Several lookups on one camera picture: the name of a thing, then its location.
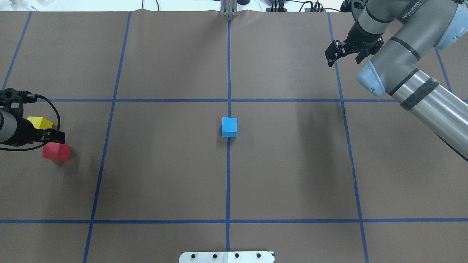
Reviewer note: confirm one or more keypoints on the aluminium frame post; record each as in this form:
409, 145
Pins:
228, 8

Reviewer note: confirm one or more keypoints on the blue block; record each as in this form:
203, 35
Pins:
229, 127

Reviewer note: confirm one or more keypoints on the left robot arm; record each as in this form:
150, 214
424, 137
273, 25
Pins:
8, 127

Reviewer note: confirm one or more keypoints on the yellow block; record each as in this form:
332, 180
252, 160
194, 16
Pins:
40, 123

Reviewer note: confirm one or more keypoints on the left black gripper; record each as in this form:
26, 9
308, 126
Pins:
24, 134

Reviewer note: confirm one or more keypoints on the white camera stand post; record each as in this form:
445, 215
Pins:
228, 257

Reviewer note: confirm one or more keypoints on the brown paper table cover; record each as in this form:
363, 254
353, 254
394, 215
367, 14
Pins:
320, 171

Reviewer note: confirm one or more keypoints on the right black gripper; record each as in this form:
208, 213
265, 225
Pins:
355, 39

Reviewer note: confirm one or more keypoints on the red block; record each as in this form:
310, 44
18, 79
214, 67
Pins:
56, 152

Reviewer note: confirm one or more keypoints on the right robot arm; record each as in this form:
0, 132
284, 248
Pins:
396, 34

